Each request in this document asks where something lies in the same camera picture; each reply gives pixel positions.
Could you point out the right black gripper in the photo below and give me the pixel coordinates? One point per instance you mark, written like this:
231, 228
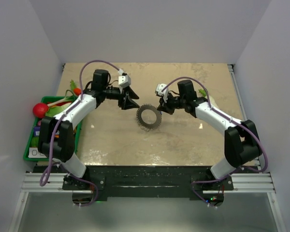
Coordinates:
164, 106

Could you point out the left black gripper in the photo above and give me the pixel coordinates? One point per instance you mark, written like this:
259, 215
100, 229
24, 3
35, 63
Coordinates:
126, 93

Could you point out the metal disc with keyrings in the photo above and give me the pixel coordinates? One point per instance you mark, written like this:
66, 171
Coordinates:
148, 117

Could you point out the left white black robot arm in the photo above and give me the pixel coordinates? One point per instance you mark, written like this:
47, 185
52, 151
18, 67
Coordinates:
57, 139

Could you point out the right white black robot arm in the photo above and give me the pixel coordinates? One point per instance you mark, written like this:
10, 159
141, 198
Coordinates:
240, 145

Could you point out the white toy vegetable green leaves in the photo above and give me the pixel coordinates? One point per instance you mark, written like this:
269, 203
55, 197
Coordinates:
212, 100

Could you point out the orange toy carrot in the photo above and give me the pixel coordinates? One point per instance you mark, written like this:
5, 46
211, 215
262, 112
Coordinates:
74, 88

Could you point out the toy bok choy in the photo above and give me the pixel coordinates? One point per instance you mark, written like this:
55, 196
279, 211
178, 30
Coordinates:
59, 106

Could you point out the green plastic crate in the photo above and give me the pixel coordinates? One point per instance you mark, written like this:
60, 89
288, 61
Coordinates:
37, 122

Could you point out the red toy radish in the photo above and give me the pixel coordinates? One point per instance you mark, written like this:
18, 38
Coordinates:
40, 109

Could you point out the purple box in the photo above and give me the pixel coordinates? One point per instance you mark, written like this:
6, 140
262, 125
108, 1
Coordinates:
36, 131

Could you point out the green toy pepper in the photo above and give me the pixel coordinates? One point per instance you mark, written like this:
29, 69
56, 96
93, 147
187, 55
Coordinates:
34, 142

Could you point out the white silver packet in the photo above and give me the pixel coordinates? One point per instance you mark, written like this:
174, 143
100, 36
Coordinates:
35, 154

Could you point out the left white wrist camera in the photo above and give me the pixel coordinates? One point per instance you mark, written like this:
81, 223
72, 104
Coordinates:
124, 81

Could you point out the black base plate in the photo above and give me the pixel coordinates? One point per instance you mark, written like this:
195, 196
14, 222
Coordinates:
102, 182

